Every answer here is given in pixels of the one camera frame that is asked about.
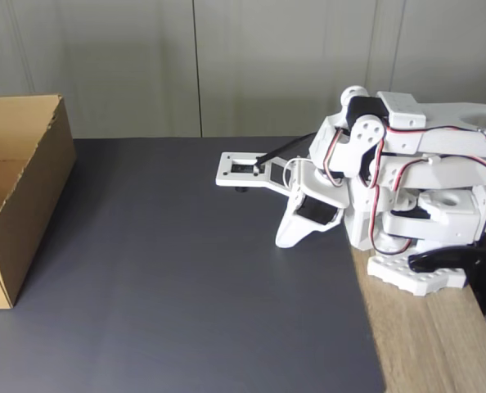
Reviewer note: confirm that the dark grey table mat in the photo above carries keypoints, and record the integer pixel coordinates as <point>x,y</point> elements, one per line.
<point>185,286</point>

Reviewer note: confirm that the black table clamp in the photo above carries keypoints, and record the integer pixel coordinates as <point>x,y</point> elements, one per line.
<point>480,274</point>

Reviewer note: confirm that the brown cardboard box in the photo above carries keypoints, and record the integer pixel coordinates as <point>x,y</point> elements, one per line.
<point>42,184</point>

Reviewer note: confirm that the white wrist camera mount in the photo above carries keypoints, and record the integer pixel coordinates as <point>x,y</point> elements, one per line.
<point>243,180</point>

